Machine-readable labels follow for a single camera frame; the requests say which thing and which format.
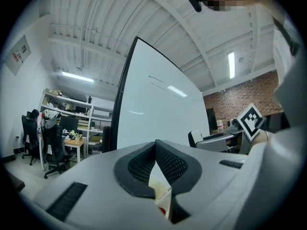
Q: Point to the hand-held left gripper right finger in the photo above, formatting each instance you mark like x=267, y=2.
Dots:
x=182, y=166

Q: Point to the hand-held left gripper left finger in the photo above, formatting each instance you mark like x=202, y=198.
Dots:
x=123, y=176

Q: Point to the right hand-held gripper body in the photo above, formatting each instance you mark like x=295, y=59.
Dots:
x=249, y=121

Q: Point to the white eraser with red label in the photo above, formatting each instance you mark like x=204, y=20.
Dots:
x=161, y=188

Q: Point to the black-framed whiteboard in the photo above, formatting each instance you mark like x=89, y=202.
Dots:
x=158, y=109

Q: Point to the person's right forearm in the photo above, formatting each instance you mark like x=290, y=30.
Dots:
x=262, y=135

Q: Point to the black door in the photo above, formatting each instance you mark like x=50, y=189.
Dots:
x=211, y=118

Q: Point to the grey desk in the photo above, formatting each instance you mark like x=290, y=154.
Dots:
x=216, y=141

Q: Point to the black tower case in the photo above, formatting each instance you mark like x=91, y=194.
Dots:
x=106, y=139

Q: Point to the wooden desk with white legs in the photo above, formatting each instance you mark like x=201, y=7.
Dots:
x=76, y=143

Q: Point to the long ceiling light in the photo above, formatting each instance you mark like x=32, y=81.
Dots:
x=77, y=77
x=231, y=65

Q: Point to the small potted plant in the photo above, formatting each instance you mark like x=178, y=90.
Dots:
x=92, y=124

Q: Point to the black computer monitor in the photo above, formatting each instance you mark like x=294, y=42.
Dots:
x=69, y=123

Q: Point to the black office chair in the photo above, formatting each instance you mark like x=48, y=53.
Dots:
x=54, y=142
x=29, y=130

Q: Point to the white shelf unit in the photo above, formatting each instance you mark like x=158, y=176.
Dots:
x=72, y=102

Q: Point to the grey electrical panel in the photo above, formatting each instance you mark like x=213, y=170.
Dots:
x=18, y=55

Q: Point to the black head camera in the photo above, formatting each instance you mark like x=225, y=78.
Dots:
x=196, y=1

